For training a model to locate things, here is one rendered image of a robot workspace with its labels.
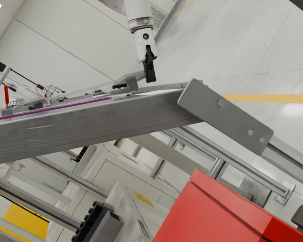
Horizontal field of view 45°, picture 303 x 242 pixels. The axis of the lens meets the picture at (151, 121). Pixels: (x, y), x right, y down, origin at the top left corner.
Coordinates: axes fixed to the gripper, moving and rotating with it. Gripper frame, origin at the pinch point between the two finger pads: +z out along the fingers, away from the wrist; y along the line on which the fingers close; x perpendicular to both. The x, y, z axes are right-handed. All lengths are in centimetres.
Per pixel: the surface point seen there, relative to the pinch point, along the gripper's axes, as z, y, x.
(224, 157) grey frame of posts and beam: 34.9, 10.0, -24.6
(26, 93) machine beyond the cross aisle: -14, 451, 99
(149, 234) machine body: 37, -38, 14
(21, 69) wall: -78, 749, 137
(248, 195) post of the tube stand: 59, 29, -40
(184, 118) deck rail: 9, -60, 8
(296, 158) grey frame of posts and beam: 19, -64, -10
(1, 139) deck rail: 7, -60, 37
